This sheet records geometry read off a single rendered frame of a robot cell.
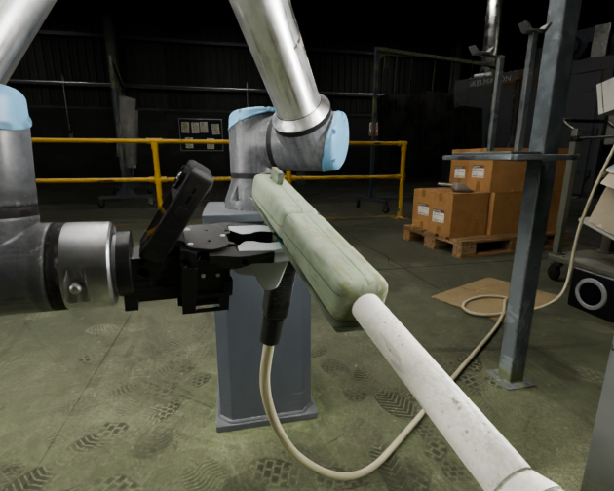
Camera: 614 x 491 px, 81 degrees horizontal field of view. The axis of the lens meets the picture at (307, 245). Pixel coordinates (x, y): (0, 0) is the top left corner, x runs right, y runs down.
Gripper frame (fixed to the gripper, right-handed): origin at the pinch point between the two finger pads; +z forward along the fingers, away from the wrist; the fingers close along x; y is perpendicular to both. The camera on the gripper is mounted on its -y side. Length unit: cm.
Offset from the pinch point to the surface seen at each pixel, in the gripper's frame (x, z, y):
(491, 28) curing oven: -731, 718, -182
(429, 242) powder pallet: -195, 206, 99
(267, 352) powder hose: 0.0, -2.2, 17.8
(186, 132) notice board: -1084, 60, 157
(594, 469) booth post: 16, 68, 49
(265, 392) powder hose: -0.1, -1.8, 25.8
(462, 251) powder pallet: -156, 206, 89
